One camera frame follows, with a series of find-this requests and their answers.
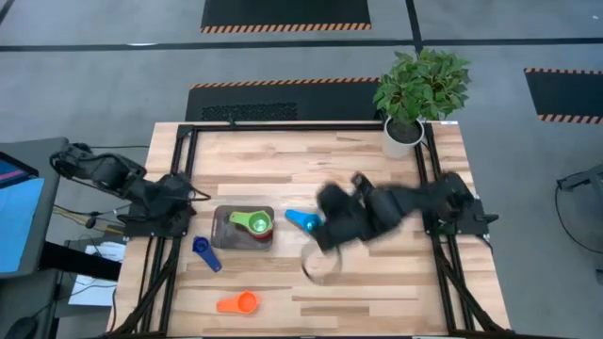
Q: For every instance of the orange measuring cup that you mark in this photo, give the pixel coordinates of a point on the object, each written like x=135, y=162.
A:
x=245, y=302

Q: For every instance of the green measuring cup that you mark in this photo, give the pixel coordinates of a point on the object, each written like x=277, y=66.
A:
x=256, y=221

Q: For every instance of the red measuring cup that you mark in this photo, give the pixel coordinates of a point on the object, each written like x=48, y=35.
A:
x=264, y=235

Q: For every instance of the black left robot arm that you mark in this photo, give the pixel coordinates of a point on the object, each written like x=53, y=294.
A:
x=103, y=169

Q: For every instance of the grey side desk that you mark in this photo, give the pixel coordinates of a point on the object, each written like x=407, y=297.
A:
x=47, y=160

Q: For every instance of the blue folder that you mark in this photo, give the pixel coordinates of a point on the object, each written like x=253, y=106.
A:
x=19, y=226

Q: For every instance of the grey plastic basket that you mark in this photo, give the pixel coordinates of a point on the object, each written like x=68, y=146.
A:
x=228, y=237

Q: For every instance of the black hazard striped floor mat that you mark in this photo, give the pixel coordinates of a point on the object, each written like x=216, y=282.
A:
x=330, y=101
x=282, y=11
x=565, y=94

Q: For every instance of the potted plant in white pot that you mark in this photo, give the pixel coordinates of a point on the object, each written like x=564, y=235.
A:
x=419, y=89

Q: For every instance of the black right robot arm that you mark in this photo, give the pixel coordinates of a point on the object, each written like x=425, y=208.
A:
x=424, y=198

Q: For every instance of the black computer mouse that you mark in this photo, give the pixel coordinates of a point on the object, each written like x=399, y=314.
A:
x=21, y=328

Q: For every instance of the white paper sheets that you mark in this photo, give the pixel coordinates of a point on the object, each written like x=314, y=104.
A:
x=92, y=292

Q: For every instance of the dark tablet screen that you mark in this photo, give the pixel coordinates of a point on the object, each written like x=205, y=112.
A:
x=14, y=169

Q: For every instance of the black stand base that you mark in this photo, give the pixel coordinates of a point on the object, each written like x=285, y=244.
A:
x=581, y=178

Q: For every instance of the teal measuring cup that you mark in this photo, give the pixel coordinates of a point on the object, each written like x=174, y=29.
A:
x=299, y=219

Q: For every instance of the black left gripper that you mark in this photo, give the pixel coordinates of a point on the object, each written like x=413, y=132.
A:
x=167, y=195

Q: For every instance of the small dark blue measuring cup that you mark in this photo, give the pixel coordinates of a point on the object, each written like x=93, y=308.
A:
x=202, y=246

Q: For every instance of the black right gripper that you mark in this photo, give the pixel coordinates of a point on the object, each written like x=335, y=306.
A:
x=344, y=216

